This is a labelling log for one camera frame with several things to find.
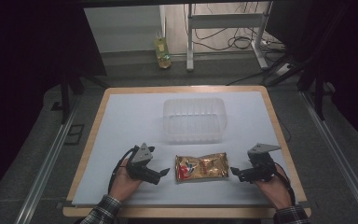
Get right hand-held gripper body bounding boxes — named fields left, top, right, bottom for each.
left=238, top=143, right=282, bottom=184

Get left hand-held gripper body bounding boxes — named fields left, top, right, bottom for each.
left=125, top=142, right=161, bottom=186

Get gold snack packet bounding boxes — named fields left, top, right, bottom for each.
left=174, top=151, right=230, bottom=184

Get clear plastic container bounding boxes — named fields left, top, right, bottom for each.
left=162, top=97, right=228, bottom=145

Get person's left hand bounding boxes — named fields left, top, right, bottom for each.
left=109, top=158, right=144, bottom=203

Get person's right hand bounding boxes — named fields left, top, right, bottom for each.
left=255, top=162, right=294, bottom=211

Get wooden table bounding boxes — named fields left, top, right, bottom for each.
left=62, top=85, right=312, bottom=219

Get black stand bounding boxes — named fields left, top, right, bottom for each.
left=50, top=69, right=110, bottom=125
left=262, top=55, right=335, bottom=122

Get white power strip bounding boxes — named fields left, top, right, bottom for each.
left=274, top=63, right=294, bottom=77

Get yellow liquid bottle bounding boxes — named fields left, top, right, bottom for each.
left=153, top=30, right=172, bottom=70

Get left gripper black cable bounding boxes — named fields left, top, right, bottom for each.
left=107, top=147, right=137, bottom=194

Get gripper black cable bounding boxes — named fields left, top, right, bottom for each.
left=273, top=161, right=296, bottom=206
left=107, top=147, right=137, bottom=194

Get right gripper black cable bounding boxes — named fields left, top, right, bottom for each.
left=273, top=161, right=296, bottom=206

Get metal floor rail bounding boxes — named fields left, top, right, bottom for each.
left=299, top=90, right=358, bottom=224
left=13, top=96, right=82, bottom=224

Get tangled black floor cables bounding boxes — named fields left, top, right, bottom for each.
left=183, top=2, right=285, bottom=52

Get white metal desk frame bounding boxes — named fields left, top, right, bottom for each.
left=185, top=1, right=274, bottom=73

